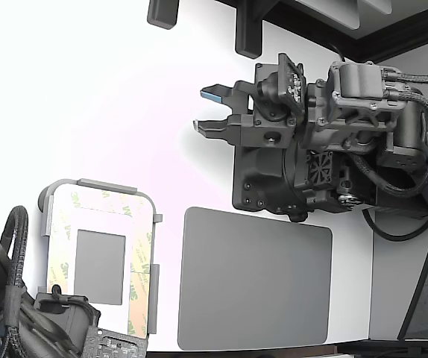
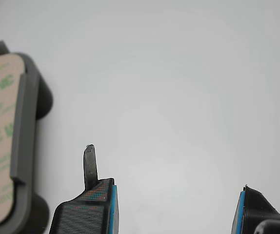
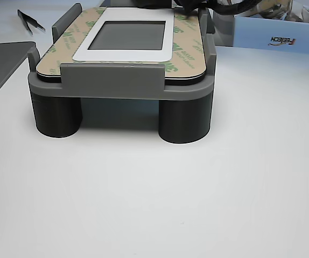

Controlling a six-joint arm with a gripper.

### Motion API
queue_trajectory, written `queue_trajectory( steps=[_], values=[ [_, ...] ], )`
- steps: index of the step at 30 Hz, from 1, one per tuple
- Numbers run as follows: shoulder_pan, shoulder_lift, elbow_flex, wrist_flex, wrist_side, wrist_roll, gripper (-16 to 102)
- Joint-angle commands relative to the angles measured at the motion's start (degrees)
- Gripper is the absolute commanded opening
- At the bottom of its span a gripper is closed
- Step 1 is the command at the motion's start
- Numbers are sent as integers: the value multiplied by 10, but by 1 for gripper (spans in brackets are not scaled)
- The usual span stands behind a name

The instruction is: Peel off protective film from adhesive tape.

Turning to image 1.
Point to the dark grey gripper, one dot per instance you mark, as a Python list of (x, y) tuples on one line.
[(270, 134)]

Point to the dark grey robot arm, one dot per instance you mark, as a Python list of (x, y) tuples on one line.
[(411, 123)]

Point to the grey plastic fixture holder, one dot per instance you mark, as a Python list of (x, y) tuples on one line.
[(106, 185)]

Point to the white panel with grey window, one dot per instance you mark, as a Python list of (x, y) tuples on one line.
[(102, 220)]

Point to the black framed shelf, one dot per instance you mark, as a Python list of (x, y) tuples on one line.
[(367, 41)]

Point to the grey rectangular mat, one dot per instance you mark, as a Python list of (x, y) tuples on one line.
[(251, 283)]

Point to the dark grey motor assembly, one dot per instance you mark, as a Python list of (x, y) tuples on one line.
[(61, 317)]

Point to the wrist camera with circuit board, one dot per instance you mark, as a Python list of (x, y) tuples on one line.
[(290, 82)]

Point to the long black stand post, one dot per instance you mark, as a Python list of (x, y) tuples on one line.
[(248, 30)]

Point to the short black stand post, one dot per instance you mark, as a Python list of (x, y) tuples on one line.
[(163, 13)]

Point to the bare camera circuit board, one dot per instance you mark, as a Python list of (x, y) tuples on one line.
[(117, 343)]

